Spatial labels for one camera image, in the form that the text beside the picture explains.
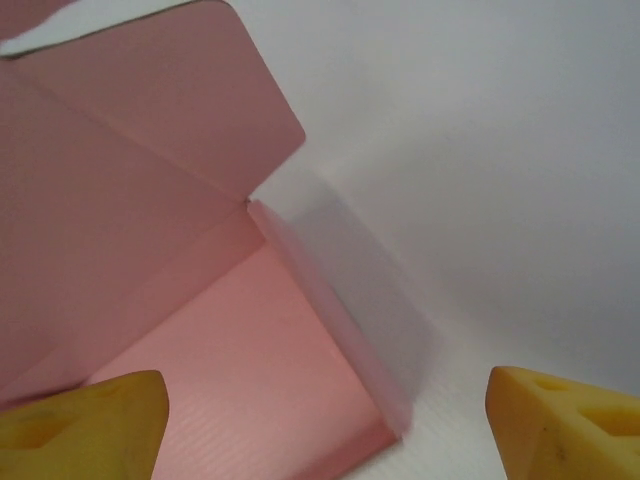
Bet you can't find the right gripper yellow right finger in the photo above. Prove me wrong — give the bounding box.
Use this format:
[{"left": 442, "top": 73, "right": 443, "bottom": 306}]
[{"left": 487, "top": 365, "right": 640, "bottom": 480}]

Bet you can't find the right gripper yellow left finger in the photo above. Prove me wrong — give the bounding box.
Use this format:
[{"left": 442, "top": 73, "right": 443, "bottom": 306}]
[{"left": 0, "top": 369, "right": 170, "bottom": 480}]

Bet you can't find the pink paper box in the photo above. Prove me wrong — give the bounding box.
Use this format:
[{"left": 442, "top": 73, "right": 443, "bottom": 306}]
[{"left": 0, "top": 0, "right": 414, "bottom": 480}]

